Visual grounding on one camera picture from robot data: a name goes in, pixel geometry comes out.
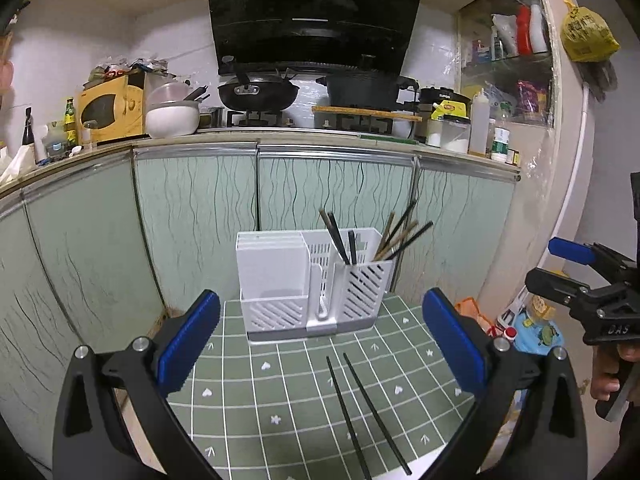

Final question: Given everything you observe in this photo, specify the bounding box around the white pipe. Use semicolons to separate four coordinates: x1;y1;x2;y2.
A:
545;80;593;256

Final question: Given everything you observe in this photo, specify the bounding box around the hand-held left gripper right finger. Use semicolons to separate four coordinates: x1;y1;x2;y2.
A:
421;287;588;480

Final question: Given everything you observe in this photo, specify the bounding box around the glass wall shelf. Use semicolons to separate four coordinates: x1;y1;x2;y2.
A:
457;0;557;128

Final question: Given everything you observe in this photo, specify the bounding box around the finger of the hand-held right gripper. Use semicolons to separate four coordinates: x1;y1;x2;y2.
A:
548;237;639;284
525;267;626;311

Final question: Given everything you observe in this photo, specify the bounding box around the gas stove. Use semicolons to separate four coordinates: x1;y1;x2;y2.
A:
227;109;396;136

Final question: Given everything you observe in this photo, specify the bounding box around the person's right hand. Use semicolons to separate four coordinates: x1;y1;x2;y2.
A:
590;346;626;402

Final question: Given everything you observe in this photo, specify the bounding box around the white cloth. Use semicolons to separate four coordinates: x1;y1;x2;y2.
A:
0;144;37;186

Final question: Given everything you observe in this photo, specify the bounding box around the black frying pan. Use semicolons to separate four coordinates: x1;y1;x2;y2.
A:
216;62;301;111

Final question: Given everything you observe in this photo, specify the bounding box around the yellow microwave oven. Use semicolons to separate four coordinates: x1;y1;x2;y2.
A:
77;71;151;145

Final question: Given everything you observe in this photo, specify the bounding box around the glass jar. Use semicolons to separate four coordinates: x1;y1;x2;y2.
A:
42;122;68;161

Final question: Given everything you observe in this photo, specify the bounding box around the translucent bowl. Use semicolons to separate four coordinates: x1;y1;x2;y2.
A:
147;81;193;107

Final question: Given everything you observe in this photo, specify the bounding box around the white pot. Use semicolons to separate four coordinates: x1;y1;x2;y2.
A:
144;101;201;140

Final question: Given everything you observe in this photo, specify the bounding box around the green checked table mat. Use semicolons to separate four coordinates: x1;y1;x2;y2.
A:
165;294;481;480

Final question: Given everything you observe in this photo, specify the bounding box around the black range hood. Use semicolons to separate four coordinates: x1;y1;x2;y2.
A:
205;0;431;77

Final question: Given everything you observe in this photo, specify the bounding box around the black kitchen appliance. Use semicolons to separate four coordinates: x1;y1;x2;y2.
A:
419;86;472;117

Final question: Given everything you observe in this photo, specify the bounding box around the orange plastic bag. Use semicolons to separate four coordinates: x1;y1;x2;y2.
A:
454;297;493;333

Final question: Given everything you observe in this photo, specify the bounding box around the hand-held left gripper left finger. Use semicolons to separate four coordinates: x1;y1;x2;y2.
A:
52;288;222;480

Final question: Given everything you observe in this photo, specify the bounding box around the wooden cutting board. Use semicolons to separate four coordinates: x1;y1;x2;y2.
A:
311;105;423;122

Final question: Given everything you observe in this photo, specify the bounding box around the white bottle green label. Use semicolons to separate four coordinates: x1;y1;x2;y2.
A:
491;127;511;162

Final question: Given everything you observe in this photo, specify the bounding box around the white squeeze bottle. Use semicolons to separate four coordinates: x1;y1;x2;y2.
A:
469;89;491;157

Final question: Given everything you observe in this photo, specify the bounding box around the assorted packaging pile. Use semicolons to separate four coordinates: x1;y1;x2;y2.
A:
90;57;176;83

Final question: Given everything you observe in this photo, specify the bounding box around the purple snack packet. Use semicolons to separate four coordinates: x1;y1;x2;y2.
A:
516;80;550;122

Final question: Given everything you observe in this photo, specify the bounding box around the yellow plastic bag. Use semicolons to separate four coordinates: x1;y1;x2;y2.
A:
560;0;621;63

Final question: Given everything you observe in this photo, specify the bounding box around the wooden chopstick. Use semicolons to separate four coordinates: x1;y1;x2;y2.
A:
372;211;396;262
386;219;420;262

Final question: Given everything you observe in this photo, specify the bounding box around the black cooking pot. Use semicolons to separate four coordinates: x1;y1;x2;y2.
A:
316;71;418;110

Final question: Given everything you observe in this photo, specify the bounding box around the white utensil holder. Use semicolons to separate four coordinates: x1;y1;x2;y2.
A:
236;227;398;343

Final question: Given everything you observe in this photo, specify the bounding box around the dark sauce bottle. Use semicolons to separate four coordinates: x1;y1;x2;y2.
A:
22;107;36;161

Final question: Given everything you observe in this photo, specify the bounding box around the green glass bottle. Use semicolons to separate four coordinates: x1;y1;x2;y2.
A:
63;97;79;148

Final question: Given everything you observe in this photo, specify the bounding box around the blue cartoon bag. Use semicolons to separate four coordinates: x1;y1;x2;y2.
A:
512;305;566;353

